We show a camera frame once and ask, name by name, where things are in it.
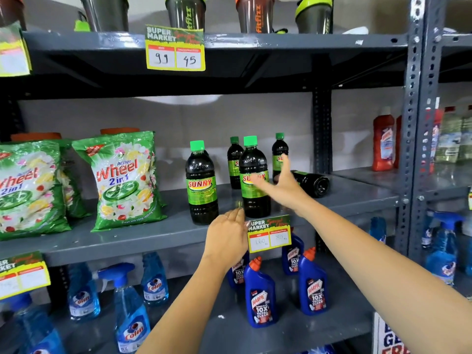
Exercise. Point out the brown shaker bottle orange lid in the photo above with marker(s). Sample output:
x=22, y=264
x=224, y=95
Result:
x=254, y=14

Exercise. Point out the person's left thumb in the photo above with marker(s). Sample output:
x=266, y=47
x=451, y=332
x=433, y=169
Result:
x=247, y=227

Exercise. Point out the green detergent powder bag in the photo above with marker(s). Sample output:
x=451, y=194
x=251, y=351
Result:
x=121, y=180
x=29, y=191
x=72, y=191

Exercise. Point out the white plastic item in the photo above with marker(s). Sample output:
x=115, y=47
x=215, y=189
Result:
x=356, y=30

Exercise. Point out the red cleaner bottle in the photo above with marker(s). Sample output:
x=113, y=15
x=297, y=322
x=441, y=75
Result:
x=383, y=143
x=435, y=140

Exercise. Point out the person's left hand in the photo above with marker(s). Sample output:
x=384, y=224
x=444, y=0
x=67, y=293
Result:
x=225, y=243

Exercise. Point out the blue toilet cleaner bottle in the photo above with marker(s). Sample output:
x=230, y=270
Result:
x=294, y=256
x=313, y=283
x=238, y=272
x=261, y=294

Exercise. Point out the orange lid container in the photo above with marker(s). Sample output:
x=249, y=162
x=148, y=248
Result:
x=37, y=136
x=120, y=131

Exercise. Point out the grey shaker bottle green lid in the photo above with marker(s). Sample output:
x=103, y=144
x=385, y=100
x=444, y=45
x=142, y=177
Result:
x=185, y=12
x=105, y=12
x=313, y=14

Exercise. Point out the dark cleaner bottle green cap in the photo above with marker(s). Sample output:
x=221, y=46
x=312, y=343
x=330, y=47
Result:
x=234, y=162
x=254, y=158
x=201, y=195
x=313, y=182
x=277, y=151

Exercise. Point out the dark shaker bottle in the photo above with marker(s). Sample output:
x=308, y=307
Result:
x=11, y=10

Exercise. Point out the blue glass cleaner spray bottle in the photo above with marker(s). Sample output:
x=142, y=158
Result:
x=378, y=228
x=442, y=250
x=83, y=294
x=468, y=246
x=427, y=230
x=155, y=280
x=33, y=328
x=129, y=313

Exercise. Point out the person's right thumb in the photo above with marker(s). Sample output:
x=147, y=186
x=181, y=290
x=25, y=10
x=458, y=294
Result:
x=262, y=182

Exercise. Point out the white printed sign board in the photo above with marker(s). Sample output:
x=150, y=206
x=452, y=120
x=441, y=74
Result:
x=387, y=335

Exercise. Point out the pale green packet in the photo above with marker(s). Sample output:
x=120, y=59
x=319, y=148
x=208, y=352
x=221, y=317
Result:
x=466, y=132
x=449, y=136

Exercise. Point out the person's left forearm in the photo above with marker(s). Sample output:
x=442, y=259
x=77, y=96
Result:
x=184, y=313

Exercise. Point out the person's right forearm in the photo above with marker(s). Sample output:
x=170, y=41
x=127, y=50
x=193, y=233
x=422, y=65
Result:
x=387, y=276

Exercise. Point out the person's right hand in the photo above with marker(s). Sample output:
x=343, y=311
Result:
x=289, y=193

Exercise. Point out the grey metal shelf rack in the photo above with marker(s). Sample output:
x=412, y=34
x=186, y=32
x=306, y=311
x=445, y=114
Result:
x=295, y=42
x=431, y=69

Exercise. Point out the yellow green price tag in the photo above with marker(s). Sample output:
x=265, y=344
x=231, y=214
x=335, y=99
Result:
x=470, y=198
x=269, y=235
x=13, y=55
x=175, y=49
x=22, y=276

